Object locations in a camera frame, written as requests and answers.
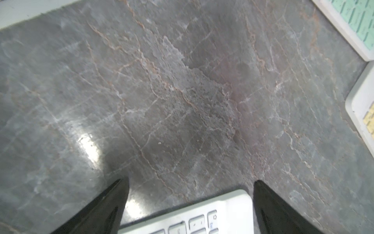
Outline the yellow key keyboard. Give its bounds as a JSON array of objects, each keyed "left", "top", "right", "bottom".
[{"left": 345, "top": 61, "right": 374, "bottom": 154}]

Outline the white key keyboard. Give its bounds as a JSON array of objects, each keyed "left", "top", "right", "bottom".
[{"left": 118, "top": 189, "right": 254, "bottom": 234}]

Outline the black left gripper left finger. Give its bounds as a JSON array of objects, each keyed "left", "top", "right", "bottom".
[{"left": 52, "top": 177, "right": 130, "bottom": 234}]

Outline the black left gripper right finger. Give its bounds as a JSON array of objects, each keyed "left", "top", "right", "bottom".
[{"left": 253, "top": 180, "right": 321, "bottom": 234}]

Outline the green key keyboard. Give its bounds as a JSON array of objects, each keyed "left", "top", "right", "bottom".
[{"left": 313, "top": 0, "right": 374, "bottom": 61}]

